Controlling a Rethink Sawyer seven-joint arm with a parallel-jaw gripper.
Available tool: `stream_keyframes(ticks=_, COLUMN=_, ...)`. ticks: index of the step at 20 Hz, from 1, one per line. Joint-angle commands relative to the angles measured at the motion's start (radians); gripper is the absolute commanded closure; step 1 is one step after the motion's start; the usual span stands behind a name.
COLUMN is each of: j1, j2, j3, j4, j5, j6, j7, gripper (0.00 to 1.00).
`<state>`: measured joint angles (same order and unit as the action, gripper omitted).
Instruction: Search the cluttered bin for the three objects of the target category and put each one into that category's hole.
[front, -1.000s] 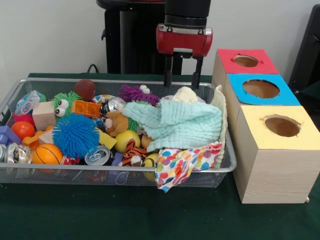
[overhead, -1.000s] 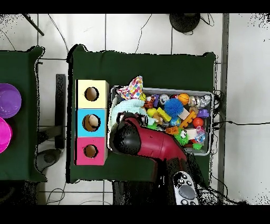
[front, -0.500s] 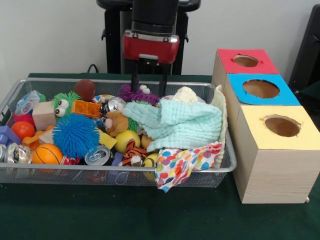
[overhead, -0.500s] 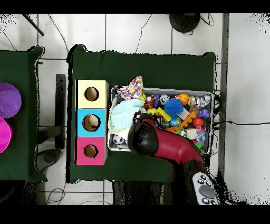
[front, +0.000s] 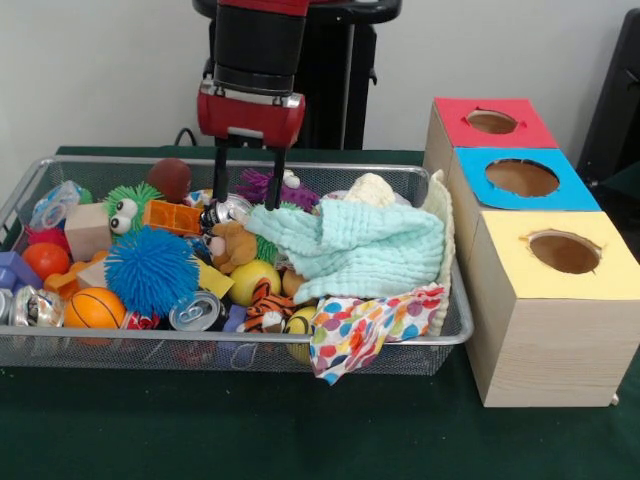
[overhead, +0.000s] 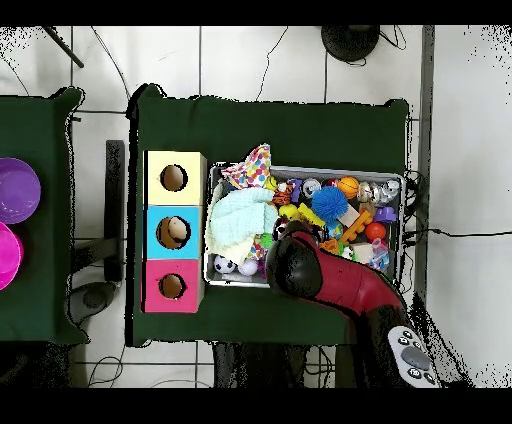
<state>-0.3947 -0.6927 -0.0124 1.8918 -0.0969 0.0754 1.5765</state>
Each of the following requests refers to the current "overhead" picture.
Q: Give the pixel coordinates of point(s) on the yellow tennis ball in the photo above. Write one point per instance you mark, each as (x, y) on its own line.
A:
(288, 211)

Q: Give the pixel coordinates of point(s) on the orange toy basketball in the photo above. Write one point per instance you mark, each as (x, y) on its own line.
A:
(348, 187)

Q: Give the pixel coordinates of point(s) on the white polka dot cloth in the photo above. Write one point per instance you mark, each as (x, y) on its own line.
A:
(252, 170)

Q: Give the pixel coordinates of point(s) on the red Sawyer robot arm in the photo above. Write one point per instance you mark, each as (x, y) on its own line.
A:
(344, 280)

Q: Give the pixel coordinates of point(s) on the black round stand base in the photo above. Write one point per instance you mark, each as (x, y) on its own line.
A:
(350, 42)

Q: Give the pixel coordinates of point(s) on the mint green muslin cloth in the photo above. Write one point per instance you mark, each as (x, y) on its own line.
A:
(236, 220)

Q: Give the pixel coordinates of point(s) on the blue spiky rubber ball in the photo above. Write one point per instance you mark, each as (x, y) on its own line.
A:
(330, 204)

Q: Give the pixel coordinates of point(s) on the magenta plastic bowl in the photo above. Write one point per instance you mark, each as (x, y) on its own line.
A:
(8, 256)

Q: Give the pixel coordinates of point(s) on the tiger plush toy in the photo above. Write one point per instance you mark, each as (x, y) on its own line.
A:
(283, 196)

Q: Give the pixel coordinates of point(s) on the black upright panel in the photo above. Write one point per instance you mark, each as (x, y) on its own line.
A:
(114, 208)

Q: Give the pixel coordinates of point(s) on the red-orange ball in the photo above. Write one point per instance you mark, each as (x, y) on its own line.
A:
(375, 232)

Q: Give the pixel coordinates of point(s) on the wooden box with three holes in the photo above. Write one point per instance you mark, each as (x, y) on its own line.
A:
(176, 196)

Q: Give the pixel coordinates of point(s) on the dark green tablecloth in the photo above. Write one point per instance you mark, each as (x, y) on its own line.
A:
(320, 132)
(40, 128)

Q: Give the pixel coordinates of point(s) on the purple plastic bowl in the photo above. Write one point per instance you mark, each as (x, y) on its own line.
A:
(16, 192)

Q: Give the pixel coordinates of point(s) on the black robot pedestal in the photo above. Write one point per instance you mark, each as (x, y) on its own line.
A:
(260, 368)

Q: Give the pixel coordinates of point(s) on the black rod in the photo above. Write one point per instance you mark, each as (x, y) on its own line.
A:
(64, 48)

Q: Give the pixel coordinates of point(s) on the small soccer ball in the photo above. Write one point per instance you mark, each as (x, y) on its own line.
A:
(224, 264)

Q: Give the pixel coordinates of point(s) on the grey round base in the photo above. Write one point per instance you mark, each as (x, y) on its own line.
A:
(94, 300)

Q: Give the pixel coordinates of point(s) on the purple toy block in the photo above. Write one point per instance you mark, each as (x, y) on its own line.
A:
(386, 214)

